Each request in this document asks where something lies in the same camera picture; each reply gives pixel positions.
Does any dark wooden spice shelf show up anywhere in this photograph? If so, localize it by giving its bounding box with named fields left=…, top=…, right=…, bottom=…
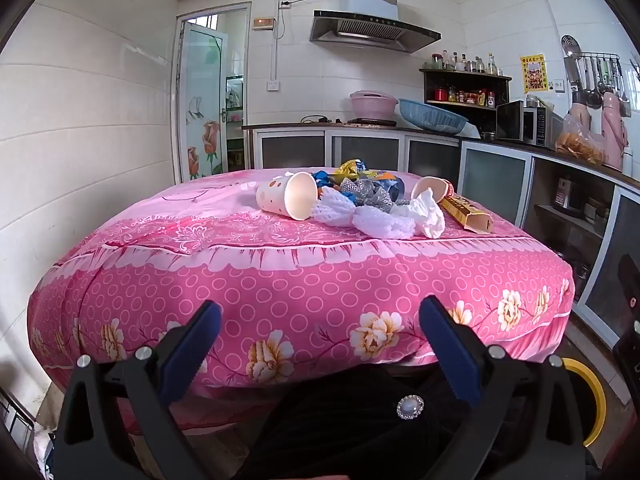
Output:
left=419, top=67, right=513, bottom=131

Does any clear bag of orange food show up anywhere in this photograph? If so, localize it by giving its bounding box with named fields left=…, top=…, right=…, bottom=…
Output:
left=555, top=112, right=606, bottom=166

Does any tall pink thermos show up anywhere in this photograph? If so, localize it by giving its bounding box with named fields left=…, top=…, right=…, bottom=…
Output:
left=600, top=91, right=628, bottom=171

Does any row of spice jars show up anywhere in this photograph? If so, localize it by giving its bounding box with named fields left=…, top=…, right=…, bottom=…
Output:
left=432, top=85, right=497, bottom=107

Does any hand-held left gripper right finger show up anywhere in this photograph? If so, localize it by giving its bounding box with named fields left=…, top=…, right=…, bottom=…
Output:
left=419, top=295, right=586, bottom=480

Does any yellow wall poster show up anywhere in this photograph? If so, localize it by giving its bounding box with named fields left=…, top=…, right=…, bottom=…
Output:
left=519, top=54, right=547, bottom=94

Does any pink thermos with black top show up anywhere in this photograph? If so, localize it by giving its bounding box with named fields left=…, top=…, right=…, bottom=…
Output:
left=570, top=91, right=593, bottom=136

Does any yellow blue snack wrapper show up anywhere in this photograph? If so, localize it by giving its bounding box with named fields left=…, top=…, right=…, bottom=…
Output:
left=335, top=160, right=371, bottom=181

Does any yellow-rimmed black trash bin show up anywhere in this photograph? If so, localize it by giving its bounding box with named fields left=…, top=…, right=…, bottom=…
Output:
left=560, top=357, right=607, bottom=448

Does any blue plastic basket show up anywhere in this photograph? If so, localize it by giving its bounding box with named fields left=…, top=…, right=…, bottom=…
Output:
left=398, top=98, right=469, bottom=135

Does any crumpled white tissue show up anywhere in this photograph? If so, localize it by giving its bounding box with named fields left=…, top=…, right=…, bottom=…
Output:
left=400, top=187, right=446, bottom=240

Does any pink lidded pot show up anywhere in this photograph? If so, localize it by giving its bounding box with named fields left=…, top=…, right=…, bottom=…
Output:
left=349, top=90, right=399, bottom=121

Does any black microwave oven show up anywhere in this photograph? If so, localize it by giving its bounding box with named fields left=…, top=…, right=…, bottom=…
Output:
left=495, top=100, right=563, bottom=148

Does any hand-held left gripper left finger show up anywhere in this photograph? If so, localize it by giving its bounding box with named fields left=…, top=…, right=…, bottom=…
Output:
left=52, top=300, right=223, bottom=480

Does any white foam fruit net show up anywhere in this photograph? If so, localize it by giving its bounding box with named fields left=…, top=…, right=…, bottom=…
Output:
left=312, top=186, right=416, bottom=240

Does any steel range hood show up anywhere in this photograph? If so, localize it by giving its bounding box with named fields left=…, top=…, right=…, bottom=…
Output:
left=309, top=0, right=442, bottom=55

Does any white kitchen counter cabinet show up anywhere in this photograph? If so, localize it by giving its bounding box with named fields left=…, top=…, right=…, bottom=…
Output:
left=242, top=122, right=640, bottom=346

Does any flower-printed glass door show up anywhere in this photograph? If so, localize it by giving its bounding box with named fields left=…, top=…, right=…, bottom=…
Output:
left=175, top=2, right=251, bottom=186

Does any rack of hanging utensils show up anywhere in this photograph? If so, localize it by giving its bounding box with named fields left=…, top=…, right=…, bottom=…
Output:
left=560, top=35, right=633, bottom=116

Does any white spotted paper cup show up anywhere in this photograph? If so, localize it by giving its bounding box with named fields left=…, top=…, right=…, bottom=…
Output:
left=256, top=171, right=319, bottom=221

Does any grey mesh net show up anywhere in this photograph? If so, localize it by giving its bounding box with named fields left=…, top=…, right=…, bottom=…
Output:
left=340, top=177, right=396, bottom=213

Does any row of glass bottles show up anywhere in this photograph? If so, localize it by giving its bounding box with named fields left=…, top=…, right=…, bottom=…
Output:
left=430, top=50, right=501, bottom=76

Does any long yellow cardboard box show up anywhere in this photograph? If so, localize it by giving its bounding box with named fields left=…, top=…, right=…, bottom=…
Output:
left=440, top=195, right=496, bottom=235

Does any red paper cup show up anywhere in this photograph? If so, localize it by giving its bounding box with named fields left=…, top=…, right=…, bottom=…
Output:
left=410, top=176, right=455, bottom=206

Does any pink floral blanket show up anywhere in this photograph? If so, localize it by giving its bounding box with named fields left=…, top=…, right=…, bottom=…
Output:
left=27, top=166, right=576, bottom=433

